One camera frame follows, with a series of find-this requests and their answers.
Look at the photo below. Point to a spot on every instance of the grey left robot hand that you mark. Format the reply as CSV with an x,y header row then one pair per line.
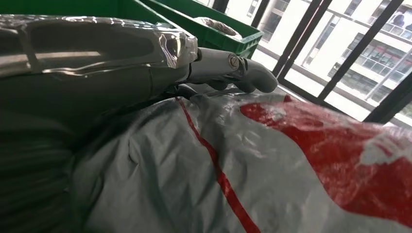
x,y
96,58

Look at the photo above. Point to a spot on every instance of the grey package with red print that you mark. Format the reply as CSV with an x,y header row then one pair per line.
x,y
257,167

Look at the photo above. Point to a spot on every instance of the green plastic crate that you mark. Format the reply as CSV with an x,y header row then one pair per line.
x,y
212,35
96,8

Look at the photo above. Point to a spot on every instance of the grey bagged parcel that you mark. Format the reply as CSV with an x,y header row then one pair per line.
x,y
219,27

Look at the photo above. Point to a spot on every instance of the ribbed grey left arm sleeve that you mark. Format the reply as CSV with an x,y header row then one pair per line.
x,y
32,180

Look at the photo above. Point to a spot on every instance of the black window frame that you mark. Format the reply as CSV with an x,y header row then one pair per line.
x,y
363,48

